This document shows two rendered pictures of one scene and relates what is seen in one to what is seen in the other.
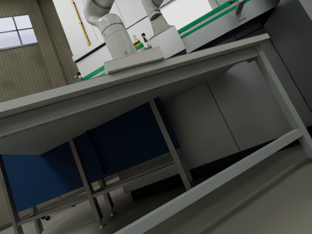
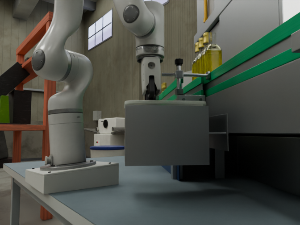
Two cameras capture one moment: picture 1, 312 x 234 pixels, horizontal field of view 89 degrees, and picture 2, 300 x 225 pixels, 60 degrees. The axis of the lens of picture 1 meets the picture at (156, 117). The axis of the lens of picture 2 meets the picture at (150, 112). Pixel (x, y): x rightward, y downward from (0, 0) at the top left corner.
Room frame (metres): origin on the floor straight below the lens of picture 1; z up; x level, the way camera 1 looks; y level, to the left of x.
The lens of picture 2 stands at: (0.69, -0.95, 0.93)
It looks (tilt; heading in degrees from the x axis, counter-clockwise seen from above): 4 degrees up; 71
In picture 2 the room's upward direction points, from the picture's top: straight up
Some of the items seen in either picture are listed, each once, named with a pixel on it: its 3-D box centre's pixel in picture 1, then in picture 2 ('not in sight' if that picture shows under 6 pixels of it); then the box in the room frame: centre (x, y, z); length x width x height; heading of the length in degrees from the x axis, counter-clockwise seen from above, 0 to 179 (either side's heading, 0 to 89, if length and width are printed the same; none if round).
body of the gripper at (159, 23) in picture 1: (159, 25); (150, 75); (0.93, -0.25, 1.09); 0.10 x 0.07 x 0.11; 76
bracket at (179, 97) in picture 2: not in sight; (191, 105); (1.11, -0.16, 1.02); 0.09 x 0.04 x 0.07; 167
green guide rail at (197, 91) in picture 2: not in sight; (163, 107); (1.35, 0.71, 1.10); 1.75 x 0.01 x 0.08; 77
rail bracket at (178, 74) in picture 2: (147, 42); (185, 77); (1.09, -0.16, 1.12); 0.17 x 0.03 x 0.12; 167
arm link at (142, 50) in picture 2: (156, 17); (150, 54); (0.93, -0.25, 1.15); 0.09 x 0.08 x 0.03; 76
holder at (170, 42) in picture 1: (170, 54); (172, 135); (1.00, -0.25, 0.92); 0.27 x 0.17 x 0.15; 167
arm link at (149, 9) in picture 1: (151, 6); (149, 27); (0.92, -0.25, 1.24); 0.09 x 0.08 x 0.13; 45
